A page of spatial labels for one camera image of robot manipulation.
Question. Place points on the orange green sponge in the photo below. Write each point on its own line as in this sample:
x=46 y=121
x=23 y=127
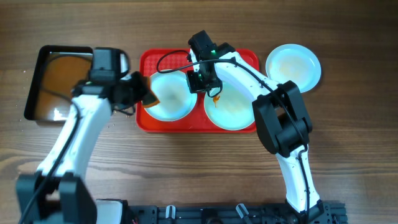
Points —
x=149 y=100

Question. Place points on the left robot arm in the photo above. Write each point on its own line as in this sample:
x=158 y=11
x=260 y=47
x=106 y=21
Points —
x=56 y=192

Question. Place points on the light blue plate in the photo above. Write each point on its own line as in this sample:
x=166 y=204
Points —
x=296 y=63
x=229 y=109
x=175 y=99

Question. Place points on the red plastic serving tray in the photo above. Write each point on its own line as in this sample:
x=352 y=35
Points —
x=197 y=120

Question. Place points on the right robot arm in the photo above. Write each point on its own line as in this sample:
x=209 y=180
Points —
x=282 y=122

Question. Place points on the black water tray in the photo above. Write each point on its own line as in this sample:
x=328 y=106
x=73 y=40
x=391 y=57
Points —
x=43 y=56

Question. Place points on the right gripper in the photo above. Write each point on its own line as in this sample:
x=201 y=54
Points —
x=194 y=87

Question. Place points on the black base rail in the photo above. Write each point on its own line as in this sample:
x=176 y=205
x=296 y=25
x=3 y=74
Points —
x=217 y=214

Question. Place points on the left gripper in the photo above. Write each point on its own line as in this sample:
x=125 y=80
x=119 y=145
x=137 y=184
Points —
x=138 y=89

